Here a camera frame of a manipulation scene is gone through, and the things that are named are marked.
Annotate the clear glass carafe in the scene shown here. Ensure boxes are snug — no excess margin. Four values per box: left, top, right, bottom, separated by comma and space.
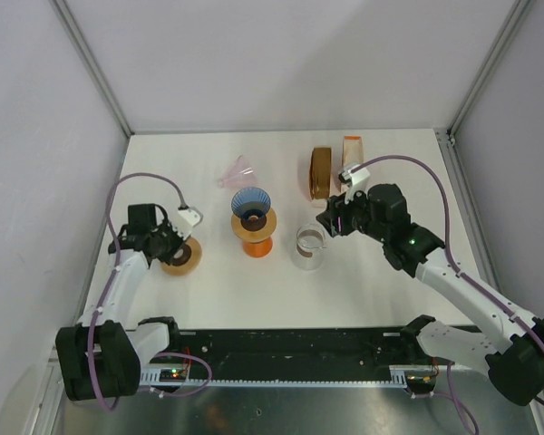
292, 224, 326, 271

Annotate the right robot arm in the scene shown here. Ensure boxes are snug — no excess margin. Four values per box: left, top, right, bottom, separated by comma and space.
316, 184, 544, 406

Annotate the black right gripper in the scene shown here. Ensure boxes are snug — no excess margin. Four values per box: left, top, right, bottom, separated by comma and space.
316, 182, 389, 243

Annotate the orange box of white filters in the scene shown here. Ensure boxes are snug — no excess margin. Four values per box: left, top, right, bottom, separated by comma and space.
336, 135, 364, 193

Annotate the grey cable duct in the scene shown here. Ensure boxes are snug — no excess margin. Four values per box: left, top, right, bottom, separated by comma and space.
139, 364, 440, 392

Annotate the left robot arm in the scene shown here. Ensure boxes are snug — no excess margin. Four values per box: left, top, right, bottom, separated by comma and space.
55, 204, 202, 401

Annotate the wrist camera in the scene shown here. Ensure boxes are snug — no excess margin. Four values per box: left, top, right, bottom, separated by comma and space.
338, 164, 371, 204
171, 207, 203, 240

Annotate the orange glass carafe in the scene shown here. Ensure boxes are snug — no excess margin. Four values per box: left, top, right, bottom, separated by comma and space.
242, 237, 273, 258

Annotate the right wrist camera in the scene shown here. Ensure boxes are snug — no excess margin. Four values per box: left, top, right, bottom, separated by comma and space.
338, 164, 371, 204

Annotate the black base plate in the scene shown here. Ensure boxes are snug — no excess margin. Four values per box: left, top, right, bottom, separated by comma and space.
143, 327, 446, 380

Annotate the pink glass dripper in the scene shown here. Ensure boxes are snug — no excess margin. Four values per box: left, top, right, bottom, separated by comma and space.
217, 155, 257, 189

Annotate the blue ribbed glass dripper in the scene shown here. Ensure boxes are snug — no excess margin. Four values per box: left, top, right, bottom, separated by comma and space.
231, 187, 271, 220

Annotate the wooden dripper holder ring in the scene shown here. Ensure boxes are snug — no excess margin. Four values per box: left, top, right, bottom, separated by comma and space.
230, 208, 279, 246

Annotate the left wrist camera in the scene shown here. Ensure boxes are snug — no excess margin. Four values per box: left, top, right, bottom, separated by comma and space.
171, 207, 203, 240

